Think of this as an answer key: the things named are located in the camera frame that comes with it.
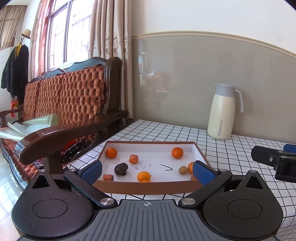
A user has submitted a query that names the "red black checkered bag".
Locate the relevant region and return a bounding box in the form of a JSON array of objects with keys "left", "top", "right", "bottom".
[{"left": 61, "top": 138, "right": 85, "bottom": 163}]

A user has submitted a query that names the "small orange top of pile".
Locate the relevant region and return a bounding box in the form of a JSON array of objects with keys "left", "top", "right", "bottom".
[{"left": 188, "top": 162, "right": 194, "bottom": 174}]

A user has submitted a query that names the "black jacket hanging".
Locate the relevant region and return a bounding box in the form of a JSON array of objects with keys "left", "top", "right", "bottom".
[{"left": 1, "top": 45, "right": 29, "bottom": 105}]

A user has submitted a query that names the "dark purple passion fruit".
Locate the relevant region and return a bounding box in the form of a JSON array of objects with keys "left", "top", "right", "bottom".
[{"left": 114, "top": 163, "right": 128, "bottom": 176}]

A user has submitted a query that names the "beige patterned curtain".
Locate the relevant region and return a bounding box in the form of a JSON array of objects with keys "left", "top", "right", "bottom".
[{"left": 89, "top": 0, "right": 134, "bottom": 122}]

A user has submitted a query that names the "orange tangerine piece in box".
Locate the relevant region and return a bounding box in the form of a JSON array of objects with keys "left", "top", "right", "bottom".
[{"left": 129, "top": 155, "right": 138, "bottom": 164}]

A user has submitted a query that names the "cream thermos jug grey lid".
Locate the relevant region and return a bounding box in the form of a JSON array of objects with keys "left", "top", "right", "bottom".
[{"left": 207, "top": 83, "right": 244, "bottom": 140}]

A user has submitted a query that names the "straw hat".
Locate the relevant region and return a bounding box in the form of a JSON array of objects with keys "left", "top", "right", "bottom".
[{"left": 20, "top": 29, "right": 31, "bottom": 40}]

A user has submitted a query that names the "brown tufted sofa cushion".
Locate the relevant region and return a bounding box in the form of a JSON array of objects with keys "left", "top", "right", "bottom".
[{"left": 1, "top": 64, "right": 105, "bottom": 182}]

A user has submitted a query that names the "brown white cardboard box tray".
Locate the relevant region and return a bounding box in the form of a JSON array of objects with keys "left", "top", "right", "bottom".
[{"left": 93, "top": 141, "right": 208, "bottom": 195}]

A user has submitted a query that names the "window with red frame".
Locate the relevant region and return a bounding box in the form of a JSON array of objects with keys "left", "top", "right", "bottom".
[{"left": 29, "top": 1, "right": 94, "bottom": 79}]

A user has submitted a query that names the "white black grid tablecloth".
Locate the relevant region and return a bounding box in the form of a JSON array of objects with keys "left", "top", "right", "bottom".
[{"left": 67, "top": 119, "right": 296, "bottom": 241}]

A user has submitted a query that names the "pale green paper roll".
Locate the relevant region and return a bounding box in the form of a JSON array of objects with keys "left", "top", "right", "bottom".
[{"left": 1, "top": 113, "right": 59, "bottom": 142}]

